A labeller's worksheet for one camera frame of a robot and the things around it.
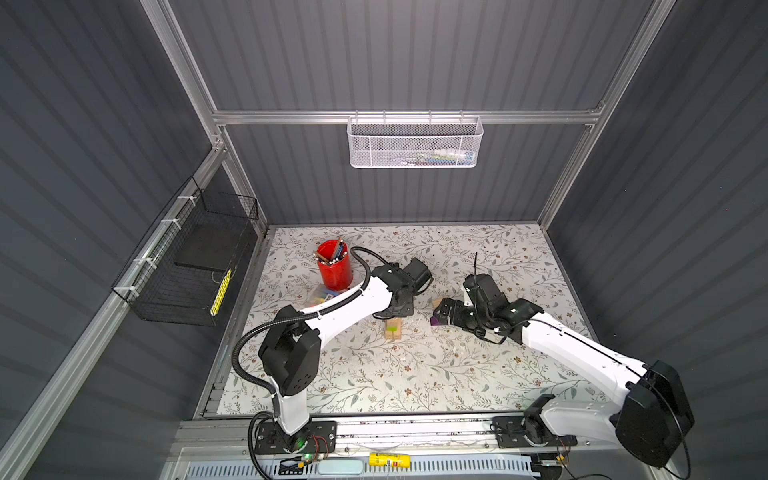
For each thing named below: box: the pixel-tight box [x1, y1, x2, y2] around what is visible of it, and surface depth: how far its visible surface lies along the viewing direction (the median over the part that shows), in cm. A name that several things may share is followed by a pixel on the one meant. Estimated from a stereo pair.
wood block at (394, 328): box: [386, 318, 402, 340], surface depth 91 cm
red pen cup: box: [317, 239, 353, 291], surface depth 98 cm
